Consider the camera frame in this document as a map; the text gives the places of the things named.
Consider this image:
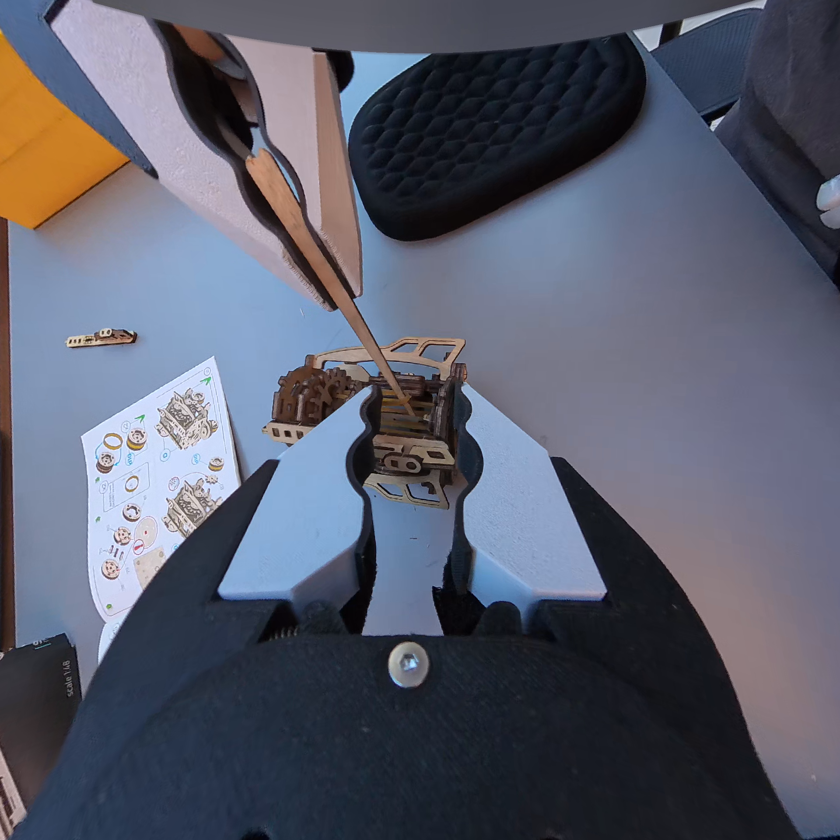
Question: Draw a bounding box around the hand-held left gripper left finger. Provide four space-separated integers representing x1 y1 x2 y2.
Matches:
217 386 383 634

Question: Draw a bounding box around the dark brown wooden strip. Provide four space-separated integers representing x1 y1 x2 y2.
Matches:
0 220 17 647

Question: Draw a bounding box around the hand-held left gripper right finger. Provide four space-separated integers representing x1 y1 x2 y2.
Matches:
433 384 608 634

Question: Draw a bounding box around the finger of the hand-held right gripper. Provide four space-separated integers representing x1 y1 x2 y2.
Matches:
223 34 364 299
49 0 339 312

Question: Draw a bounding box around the pointed wooden stick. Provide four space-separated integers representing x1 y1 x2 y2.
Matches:
244 147 417 421

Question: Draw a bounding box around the illustrated instruction booklet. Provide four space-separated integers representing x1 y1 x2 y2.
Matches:
80 356 244 664

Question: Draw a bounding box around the small flat wooden part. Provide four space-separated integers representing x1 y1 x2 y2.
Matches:
66 326 139 349

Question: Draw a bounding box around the yellow cardboard box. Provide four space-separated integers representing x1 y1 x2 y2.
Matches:
0 29 131 231

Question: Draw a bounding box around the black mesh chair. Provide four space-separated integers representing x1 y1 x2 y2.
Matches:
653 8 763 124

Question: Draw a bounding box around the person's grey clothing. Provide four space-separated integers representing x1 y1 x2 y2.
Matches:
712 0 840 290

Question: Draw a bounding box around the wooden mechanical model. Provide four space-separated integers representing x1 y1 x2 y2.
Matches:
262 336 468 511

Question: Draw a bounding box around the black model kit box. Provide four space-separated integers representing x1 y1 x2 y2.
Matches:
0 632 84 837

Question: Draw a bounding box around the black honeycomb cushion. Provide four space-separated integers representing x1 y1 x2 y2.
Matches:
348 33 647 242

